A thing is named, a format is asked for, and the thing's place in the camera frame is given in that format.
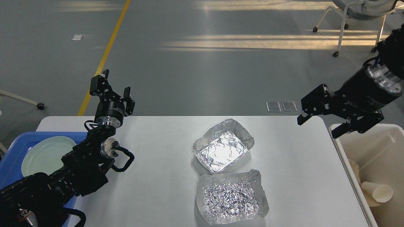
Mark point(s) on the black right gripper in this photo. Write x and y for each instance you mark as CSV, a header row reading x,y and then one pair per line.
x,y
359,100

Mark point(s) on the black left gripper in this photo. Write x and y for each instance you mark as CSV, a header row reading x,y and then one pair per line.
x,y
111,110

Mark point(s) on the white paper cup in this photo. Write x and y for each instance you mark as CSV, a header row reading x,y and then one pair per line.
x,y
379,192

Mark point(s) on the brown paper bag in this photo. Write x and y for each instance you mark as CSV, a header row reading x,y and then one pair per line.
x,y
369,199

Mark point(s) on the light green plate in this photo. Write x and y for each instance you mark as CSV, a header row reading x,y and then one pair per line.
x,y
46,156

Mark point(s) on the aluminium foil tray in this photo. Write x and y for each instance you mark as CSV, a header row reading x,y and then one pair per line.
x,y
231,197
222,145

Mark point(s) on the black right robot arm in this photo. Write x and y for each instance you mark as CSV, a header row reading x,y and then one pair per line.
x,y
390,54

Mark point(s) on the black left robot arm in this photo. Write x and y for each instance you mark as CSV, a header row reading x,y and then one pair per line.
x,y
108,154

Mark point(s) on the white plastic bin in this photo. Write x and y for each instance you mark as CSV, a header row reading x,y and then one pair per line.
x,y
379,153

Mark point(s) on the white chair at left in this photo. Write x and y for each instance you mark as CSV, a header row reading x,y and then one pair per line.
x,y
3,93

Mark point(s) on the white office chair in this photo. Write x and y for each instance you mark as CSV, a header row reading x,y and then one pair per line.
x,y
359,10

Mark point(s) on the blue plastic tray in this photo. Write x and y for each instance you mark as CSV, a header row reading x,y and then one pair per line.
x,y
12,157

